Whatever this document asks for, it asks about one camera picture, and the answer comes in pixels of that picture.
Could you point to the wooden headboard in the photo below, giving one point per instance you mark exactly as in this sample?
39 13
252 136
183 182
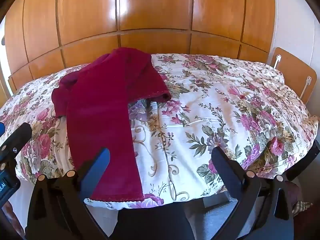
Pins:
292 72

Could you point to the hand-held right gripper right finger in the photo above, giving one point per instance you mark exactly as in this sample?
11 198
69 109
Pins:
223 166

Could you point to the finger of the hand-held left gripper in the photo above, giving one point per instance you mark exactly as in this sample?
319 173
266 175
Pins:
18 137
1 129

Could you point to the checked cloth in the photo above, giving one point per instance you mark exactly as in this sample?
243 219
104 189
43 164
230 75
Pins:
303 206

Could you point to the wooden panelled wardrobe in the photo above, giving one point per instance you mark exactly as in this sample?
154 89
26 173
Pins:
150 12

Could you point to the dark red knit garment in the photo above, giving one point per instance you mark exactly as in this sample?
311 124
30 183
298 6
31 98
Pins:
100 110

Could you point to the floral bedspread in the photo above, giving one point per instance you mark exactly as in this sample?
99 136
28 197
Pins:
212 110

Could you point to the dark cloth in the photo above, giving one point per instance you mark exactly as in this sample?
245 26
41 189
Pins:
155 222

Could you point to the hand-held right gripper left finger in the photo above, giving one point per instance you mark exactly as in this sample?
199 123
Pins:
100 166

